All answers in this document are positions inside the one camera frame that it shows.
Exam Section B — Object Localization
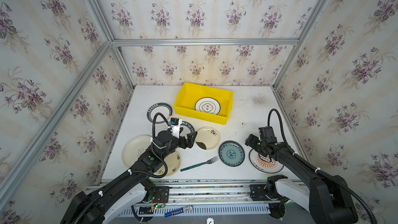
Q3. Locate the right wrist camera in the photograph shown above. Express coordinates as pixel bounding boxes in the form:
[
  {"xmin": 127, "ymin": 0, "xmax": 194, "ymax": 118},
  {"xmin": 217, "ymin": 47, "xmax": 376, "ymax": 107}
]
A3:
[{"xmin": 258, "ymin": 127, "xmax": 277, "ymax": 144}]

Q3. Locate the green-handled fork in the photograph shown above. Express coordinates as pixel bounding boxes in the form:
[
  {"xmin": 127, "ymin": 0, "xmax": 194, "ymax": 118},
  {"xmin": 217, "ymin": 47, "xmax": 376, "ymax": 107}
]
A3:
[{"xmin": 180, "ymin": 157, "xmax": 219, "ymax": 172}]

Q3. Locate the green-rimmed plate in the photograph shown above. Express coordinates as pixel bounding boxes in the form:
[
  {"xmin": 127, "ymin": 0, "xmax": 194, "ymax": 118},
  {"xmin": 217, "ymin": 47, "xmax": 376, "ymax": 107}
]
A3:
[{"xmin": 147, "ymin": 103, "xmax": 174, "ymax": 123}]

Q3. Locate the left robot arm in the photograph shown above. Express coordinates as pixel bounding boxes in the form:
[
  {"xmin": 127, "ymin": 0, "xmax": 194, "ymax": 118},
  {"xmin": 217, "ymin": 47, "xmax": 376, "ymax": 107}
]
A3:
[{"xmin": 61, "ymin": 118, "xmax": 198, "ymax": 224}]

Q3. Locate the blue marker pen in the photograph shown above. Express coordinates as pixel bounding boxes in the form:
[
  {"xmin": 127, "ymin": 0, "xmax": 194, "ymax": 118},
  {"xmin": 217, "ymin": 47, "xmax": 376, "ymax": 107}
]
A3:
[{"xmin": 164, "ymin": 205, "xmax": 193, "ymax": 217}]

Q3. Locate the cream plate with dark leaf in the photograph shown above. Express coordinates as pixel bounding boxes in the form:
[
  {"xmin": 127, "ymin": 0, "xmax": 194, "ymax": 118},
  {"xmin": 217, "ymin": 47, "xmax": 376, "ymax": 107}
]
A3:
[{"xmin": 195, "ymin": 127, "xmax": 221, "ymax": 150}]

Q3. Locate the cream floral plate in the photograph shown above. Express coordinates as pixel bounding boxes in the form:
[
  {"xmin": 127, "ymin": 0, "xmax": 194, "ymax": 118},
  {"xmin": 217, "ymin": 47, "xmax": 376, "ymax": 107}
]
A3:
[{"xmin": 164, "ymin": 151, "xmax": 181, "ymax": 176}]

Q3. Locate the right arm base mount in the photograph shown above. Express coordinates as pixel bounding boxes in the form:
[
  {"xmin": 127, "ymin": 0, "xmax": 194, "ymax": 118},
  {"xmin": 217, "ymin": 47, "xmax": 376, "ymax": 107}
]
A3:
[{"xmin": 249, "ymin": 175, "xmax": 289, "ymax": 219}]

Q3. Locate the plain cream plate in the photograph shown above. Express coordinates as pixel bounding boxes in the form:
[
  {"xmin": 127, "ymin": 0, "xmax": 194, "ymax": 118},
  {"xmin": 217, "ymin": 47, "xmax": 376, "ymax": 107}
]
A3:
[{"xmin": 121, "ymin": 135, "xmax": 152, "ymax": 168}]

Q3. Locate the yellow plastic bin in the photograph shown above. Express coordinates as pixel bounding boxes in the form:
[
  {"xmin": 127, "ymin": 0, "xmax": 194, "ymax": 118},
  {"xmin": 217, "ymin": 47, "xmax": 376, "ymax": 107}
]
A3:
[{"xmin": 174, "ymin": 83, "xmax": 233, "ymax": 125}]

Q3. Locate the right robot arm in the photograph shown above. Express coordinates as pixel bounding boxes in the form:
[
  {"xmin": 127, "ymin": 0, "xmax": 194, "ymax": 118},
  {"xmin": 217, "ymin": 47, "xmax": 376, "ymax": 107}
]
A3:
[{"xmin": 245, "ymin": 125, "xmax": 377, "ymax": 224}]

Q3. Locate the orange sunburst plate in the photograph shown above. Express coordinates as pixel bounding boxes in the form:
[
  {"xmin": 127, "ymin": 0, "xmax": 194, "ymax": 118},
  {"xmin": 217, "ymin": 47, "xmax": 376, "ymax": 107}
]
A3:
[{"xmin": 249, "ymin": 149, "xmax": 284, "ymax": 174}]

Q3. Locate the green text-rimmed white plate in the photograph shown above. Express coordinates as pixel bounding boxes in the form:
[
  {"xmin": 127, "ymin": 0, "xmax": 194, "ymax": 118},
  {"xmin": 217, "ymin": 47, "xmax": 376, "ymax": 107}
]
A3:
[{"xmin": 180, "ymin": 121, "xmax": 195, "ymax": 136}]

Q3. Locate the teal patterned plate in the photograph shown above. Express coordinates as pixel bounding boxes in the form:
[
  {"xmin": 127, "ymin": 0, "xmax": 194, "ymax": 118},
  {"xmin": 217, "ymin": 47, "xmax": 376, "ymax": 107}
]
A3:
[{"xmin": 218, "ymin": 141, "xmax": 246, "ymax": 167}]

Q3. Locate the white plate black outline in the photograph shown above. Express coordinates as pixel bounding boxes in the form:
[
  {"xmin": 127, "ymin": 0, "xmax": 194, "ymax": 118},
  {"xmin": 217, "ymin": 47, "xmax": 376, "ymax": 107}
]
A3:
[{"xmin": 194, "ymin": 97, "xmax": 221, "ymax": 115}]

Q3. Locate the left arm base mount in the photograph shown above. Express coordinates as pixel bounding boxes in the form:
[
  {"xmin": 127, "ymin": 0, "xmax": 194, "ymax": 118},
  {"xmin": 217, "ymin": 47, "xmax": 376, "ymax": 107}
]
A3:
[{"xmin": 130, "ymin": 186, "xmax": 170, "ymax": 223}]

